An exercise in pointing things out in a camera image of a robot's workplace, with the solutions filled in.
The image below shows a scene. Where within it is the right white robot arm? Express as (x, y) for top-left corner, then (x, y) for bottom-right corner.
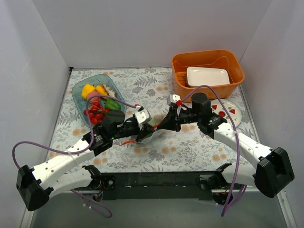
(158, 93), (295, 198)

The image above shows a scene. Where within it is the grey fake oyster shell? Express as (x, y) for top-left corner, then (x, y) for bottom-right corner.
(101, 83), (117, 98)

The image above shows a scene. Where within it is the yellow orange fake fruit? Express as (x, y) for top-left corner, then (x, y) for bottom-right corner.
(96, 85), (109, 96)

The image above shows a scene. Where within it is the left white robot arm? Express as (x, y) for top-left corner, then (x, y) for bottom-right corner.
(16, 108), (154, 211)

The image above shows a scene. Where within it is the round strawberry pattern plate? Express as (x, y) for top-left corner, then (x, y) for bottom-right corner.
(211, 99), (242, 126)

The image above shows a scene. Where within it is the floral patterned table mat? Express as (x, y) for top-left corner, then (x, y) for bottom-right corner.
(45, 67), (265, 173)

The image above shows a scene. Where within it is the red fake cherries bunch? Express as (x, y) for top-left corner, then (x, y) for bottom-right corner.
(83, 101), (110, 125)

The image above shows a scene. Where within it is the pink fake peach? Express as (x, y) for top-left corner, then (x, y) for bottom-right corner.
(87, 91), (100, 104)

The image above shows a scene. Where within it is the blue transparent tray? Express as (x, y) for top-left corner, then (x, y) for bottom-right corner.
(71, 74), (127, 126)

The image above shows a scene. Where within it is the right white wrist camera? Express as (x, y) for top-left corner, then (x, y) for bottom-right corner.
(167, 94), (181, 106)

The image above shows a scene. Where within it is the purple cable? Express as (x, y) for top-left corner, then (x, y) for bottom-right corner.
(12, 95), (141, 219)
(180, 85), (247, 217)

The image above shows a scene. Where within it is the yellow fake pepper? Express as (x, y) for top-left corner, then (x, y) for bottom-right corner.
(81, 84), (96, 100)

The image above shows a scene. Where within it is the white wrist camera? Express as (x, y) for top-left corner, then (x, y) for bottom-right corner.
(134, 105), (152, 124)
(167, 94), (181, 106)

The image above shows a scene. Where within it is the clear zip top bag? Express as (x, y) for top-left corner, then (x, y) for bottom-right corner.
(120, 114), (166, 147)

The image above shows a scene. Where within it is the orange plastic basket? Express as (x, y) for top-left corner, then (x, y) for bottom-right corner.
(171, 49), (245, 102)

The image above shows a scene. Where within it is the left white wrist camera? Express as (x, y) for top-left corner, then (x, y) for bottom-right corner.
(134, 105), (152, 124)

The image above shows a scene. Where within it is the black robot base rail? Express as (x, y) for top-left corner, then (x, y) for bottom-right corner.
(82, 171), (231, 203)

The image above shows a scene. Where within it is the green fake bell pepper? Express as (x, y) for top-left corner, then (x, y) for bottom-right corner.
(104, 98), (121, 111)

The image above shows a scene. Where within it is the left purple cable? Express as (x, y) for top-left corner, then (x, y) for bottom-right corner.
(12, 95), (141, 219)

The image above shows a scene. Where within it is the white rectangular plate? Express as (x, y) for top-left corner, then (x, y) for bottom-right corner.
(186, 67), (230, 87)

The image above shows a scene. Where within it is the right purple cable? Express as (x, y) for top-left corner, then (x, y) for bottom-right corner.
(180, 85), (247, 217)

